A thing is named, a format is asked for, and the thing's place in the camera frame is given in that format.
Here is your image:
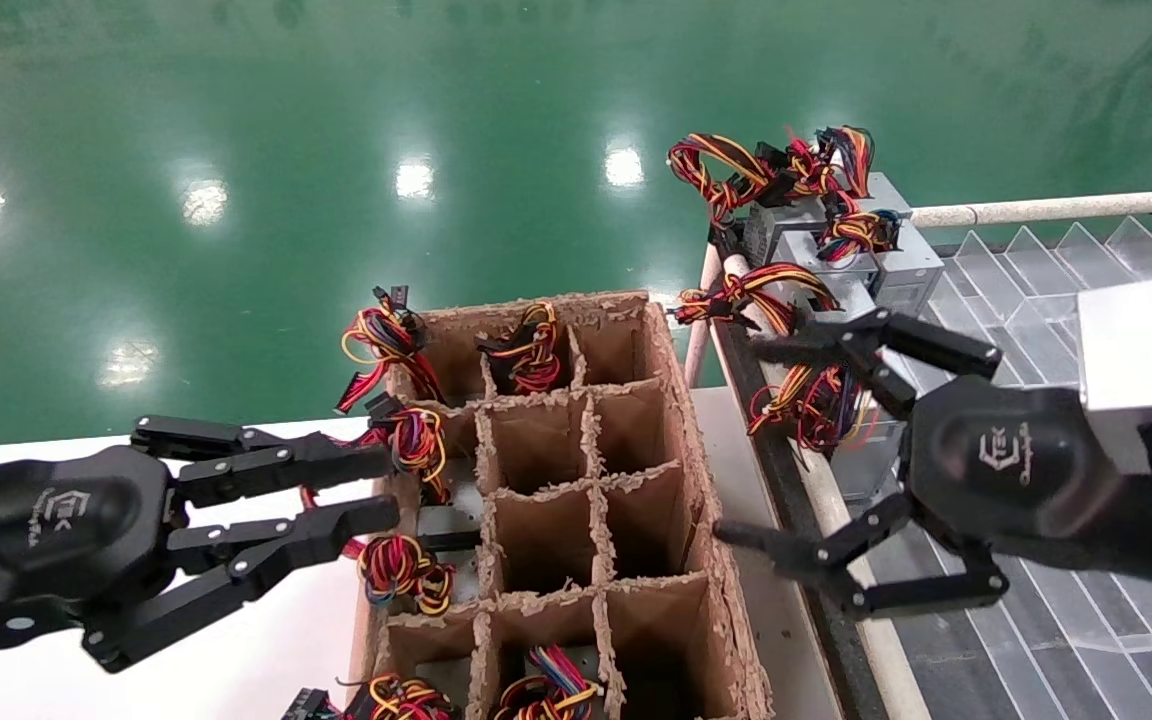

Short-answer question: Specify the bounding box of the black rack shelf panel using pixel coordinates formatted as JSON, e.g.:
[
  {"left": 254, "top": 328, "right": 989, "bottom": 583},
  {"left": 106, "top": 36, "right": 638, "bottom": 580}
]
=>
[{"left": 711, "top": 230, "right": 1152, "bottom": 720}]

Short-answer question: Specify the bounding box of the bottom-left wire bundle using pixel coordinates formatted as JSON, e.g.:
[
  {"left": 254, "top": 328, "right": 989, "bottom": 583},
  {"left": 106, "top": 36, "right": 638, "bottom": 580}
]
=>
[{"left": 281, "top": 673, "right": 462, "bottom": 720}]

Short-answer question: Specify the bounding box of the silver right wrist block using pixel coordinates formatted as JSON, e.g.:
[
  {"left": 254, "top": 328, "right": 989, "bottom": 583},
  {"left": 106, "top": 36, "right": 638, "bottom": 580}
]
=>
[{"left": 1076, "top": 278, "right": 1152, "bottom": 476}]

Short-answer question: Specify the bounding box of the clear acrylic divider tray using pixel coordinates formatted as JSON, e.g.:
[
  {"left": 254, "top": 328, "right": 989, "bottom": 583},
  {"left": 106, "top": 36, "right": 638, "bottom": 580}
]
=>
[{"left": 816, "top": 215, "right": 1152, "bottom": 656}]

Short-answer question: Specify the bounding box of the cream rack leg pipe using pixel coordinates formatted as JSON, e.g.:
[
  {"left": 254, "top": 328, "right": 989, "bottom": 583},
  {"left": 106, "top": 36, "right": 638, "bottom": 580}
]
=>
[{"left": 684, "top": 243, "right": 727, "bottom": 389}]

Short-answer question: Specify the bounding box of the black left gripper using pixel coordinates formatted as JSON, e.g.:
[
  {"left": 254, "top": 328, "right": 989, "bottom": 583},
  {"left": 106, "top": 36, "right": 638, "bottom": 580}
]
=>
[{"left": 0, "top": 415, "right": 402, "bottom": 673}]

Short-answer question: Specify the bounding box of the grey power supply with cables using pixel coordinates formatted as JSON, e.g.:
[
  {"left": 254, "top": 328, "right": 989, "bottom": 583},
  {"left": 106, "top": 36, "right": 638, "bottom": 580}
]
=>
[
  {"left": 674, "top": 262, "right": 889, "bottom": 346},
  {"left": 669, "top": 130, "right": 827, "bottom": 266},
  {"left": 328, "top": 503, "right": 485, "bottom": 617},
  {"left": 476, "top": 303, "right": 569, "bottom": 396},
  {"left": 776, "top": 125, "right": 945, "bottom": 316},
  {"left": 494, "top": 645, "right": 605, "bottom": 720},
  {"left": 748, "top": 362, "right": 915, "bottom": 503}
]

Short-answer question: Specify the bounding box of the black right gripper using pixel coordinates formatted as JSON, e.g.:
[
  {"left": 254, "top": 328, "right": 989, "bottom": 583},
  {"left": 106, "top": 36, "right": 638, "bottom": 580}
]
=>
[{"left": 716, "top": 308, "right": 1152, "bottom": 621}]

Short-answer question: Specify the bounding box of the top-left wire bundle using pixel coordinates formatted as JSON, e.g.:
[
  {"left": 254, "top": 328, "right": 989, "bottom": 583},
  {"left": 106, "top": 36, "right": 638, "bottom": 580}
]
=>
[{"left": 336, "top": 285, "right": 442, "bottom": 413}]

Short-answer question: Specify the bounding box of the middle-left wire bundle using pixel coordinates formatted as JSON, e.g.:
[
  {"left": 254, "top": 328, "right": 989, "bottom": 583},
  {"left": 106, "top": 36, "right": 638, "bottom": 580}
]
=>
[{"left": 298, "top": 393, "right": 452, "bottom": 506}]

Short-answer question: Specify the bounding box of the black pipe joint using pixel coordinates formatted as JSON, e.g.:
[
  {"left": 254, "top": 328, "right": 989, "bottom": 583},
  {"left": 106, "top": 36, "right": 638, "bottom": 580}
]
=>
[{"left": 708, "top": 222, "right": 749, "bottom": 263}]

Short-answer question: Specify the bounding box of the worn cardboard divider box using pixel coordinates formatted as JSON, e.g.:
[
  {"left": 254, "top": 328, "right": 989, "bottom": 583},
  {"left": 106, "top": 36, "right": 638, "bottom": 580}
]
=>
[{"left": 351, "top": 290, "right": 777, "bottom": 720}]

